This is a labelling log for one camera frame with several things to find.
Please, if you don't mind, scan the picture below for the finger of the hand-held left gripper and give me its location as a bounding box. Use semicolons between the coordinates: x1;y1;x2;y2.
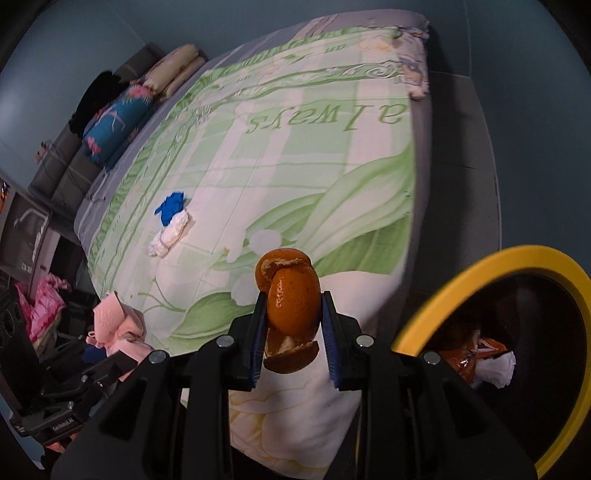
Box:
84;352;136;391

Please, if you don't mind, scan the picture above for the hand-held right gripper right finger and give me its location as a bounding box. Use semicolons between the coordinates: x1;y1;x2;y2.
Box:
322;291;539;480

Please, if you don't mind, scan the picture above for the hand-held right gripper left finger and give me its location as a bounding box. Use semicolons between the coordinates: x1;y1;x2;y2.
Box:
51;291;269;480

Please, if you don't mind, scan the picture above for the large orange peel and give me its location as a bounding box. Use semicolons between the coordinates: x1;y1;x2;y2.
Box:
255;248;321;374

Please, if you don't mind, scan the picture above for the orange snack wrapper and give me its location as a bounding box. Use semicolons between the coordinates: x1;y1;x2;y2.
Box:
438;336;511;386

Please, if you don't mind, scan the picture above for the white tissue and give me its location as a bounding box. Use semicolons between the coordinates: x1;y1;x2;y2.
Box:
473;351;517;390

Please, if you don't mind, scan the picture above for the yellow rimmed waste bin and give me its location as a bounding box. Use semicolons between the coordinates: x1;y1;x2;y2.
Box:
390;246;591;479

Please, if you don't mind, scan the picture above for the pink plastic bag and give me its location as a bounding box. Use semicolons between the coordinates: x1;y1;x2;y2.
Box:
15;274;71;343

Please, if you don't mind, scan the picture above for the dark cabinet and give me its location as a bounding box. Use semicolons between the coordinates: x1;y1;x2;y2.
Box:
0;185;89;298

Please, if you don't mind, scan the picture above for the green floral bed sheet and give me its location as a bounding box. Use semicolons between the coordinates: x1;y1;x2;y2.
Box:
74;11;433;476

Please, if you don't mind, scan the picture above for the grey padded headboard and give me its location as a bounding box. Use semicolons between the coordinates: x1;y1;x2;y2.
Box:
28;44;163;219

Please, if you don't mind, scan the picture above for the grey bed platform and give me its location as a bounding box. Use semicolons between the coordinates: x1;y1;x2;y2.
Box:
405;69;502;297

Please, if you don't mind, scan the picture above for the blue floral folded quilt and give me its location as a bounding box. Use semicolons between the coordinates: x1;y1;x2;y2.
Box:
82;83;156;169

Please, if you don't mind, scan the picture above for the black clothing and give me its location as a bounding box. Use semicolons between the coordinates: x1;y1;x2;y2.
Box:
69;69;131;139

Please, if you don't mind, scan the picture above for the beige folded quilt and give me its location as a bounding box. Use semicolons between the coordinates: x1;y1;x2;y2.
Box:
143;44;209;100

